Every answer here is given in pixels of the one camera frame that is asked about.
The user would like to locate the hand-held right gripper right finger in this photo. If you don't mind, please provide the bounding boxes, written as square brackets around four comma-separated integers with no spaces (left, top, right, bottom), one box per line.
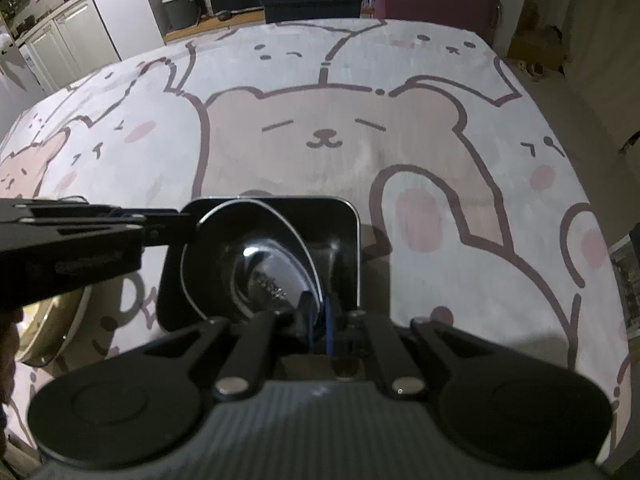
[325,305,496,402]

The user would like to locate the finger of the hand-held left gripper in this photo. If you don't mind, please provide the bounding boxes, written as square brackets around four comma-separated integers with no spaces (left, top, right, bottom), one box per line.
[20,201,201,249]

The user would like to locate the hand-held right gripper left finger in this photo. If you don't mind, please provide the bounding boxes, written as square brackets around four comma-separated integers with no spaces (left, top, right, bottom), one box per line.
[142,292,321,404]

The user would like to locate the cream bowl with handle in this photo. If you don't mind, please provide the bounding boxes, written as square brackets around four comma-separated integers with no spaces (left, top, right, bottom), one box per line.
[15,285,94,367]

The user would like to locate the round stainless steel bowl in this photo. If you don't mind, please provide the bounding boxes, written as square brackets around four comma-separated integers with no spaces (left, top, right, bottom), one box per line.
[179,199,326,331]

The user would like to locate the stainless steel rectangular tray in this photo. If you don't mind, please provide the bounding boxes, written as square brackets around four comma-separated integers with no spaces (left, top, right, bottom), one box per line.
[156,194,362,333]

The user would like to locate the person's left hand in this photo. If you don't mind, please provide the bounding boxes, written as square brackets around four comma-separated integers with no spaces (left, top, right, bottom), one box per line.
[0,307,26,406]

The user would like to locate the wooden bench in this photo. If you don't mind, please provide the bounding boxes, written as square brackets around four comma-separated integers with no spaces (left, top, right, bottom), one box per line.
[164,7,266,44]

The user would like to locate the white kitchen cabinets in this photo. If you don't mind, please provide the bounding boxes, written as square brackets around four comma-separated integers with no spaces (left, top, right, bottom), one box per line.
[15,0,121,93]

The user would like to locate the dark grey pot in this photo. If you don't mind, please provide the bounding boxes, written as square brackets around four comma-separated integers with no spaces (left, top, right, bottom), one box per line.
[161,0,201,32]

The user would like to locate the white refrigerator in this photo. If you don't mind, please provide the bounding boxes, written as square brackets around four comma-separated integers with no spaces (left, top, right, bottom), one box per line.
[82,0,166,61]

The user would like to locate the cartoon bear printed tablecloth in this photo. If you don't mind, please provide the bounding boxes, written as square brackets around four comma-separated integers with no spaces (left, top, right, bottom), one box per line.
[0,17,633,480]

